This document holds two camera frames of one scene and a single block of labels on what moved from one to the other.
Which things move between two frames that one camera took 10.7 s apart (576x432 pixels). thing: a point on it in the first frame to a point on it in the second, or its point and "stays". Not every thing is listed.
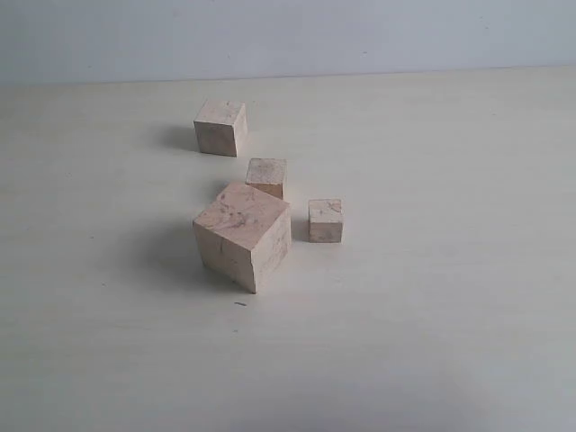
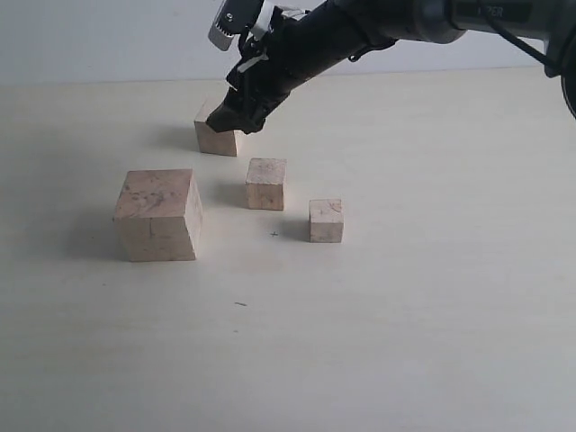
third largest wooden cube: [267, 175] stays
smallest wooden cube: [326, 220] stays
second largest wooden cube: [221, 127] stays
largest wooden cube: [242, 237] to [160, 213]
